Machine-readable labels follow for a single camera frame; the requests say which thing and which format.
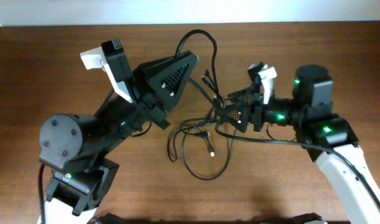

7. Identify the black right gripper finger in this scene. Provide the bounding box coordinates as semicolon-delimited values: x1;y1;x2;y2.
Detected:
222;104;251;133
228;88;255;103

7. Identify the thick black cable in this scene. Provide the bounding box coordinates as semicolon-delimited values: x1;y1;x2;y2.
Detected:
167;29;237;162

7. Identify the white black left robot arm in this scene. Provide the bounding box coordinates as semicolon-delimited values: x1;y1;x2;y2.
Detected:
38;48;198;223

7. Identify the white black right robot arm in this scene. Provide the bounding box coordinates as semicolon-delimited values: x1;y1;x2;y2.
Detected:
219;63;380;223

